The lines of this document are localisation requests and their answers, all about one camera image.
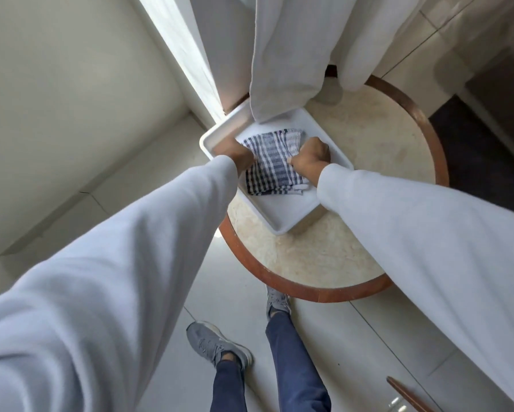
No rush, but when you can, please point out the person's right hand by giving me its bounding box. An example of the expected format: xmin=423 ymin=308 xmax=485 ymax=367
xmin=287 ymin=136 xmax=332 ymax=187

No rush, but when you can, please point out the person's left hand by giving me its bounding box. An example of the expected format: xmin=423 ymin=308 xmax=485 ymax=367
xmin=215 ymin=137 xmax=256 ymax=177

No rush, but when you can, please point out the blue white checkered cloth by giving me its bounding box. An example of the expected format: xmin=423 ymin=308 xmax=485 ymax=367
xmin=241 ymin=128 xmax=314 ymax=197

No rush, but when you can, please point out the person's left forearm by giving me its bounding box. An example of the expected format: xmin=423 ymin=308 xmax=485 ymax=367
xmin=0 ymin=154 xmax=240 ymax=412

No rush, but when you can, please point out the person's right forearm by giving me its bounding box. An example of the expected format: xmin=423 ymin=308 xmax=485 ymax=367
xmin=316 ymin=163 xmax=514 ymax=412

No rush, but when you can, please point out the person's right leg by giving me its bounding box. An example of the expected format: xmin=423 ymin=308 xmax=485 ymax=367
xmin=265 ymin=308 xmax=333 ymax=412

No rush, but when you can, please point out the person's leg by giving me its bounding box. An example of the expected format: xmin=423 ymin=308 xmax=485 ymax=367
xmin=209 ymin=355 xmax=248 ymax=412
xmin=265 ymin=308 xmax=333 ymax=412

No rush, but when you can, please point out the person's left leg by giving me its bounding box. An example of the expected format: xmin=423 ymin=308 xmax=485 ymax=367
xmin=209 ymin=355 xmax=248 ymax=412

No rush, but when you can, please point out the white rectangular plastic tray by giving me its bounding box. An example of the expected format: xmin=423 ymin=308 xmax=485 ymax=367
xmin=199 ymin=100 xmax=355 ymax=236

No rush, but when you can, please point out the round marble wooden-rimmed table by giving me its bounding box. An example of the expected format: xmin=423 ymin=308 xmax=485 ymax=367
xmin=218 ymin=74 xmax=451 ymax=304

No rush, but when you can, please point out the white fabric curtain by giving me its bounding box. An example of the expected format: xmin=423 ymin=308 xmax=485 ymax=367
xmin=325 ymin=0 xmax=427 ymax=93
xmin=247 ymin=0 xmax=342 ymax=124

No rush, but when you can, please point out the grey right sneaker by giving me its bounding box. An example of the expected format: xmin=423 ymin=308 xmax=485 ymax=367
xmin=265 ymin=284 xmax=292 ymax=320

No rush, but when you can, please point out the grey sneaker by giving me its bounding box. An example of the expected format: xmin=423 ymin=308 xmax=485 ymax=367
xmin=186 ymin=320 xmax=255 ymax=373
xmin=265 ymin=284 xmax=292 ymax=320

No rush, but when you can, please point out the grey left sneaker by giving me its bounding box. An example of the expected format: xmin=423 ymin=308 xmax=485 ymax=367
xmin=186 ymin=320 xmax=255 ymax=373

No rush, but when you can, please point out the dark grey furniture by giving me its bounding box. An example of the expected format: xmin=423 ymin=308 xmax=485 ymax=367
xmin=458 ymin=38 xmax=514 ymax=175

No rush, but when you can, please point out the brown wooden furniture edge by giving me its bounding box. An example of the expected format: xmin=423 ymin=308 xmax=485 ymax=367
xmin=386 ymin=376 xmax=439 ymax=412

